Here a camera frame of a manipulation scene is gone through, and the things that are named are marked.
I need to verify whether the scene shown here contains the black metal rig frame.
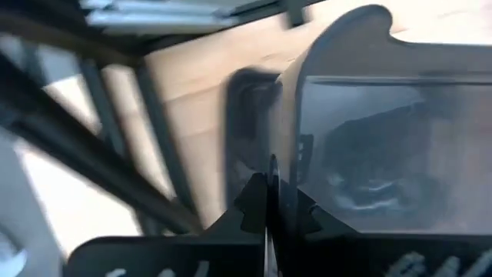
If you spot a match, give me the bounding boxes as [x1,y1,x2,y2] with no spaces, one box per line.
[0,49,203,235]

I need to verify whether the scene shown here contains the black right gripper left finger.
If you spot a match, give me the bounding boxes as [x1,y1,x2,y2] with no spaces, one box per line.
[64,172,268,277]

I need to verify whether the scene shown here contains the smoky grey translucent basket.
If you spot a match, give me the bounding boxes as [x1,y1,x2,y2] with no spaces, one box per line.
[268,3,492,236]

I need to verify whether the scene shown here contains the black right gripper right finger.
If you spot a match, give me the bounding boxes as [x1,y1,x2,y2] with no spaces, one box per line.
[267,175,492,277]

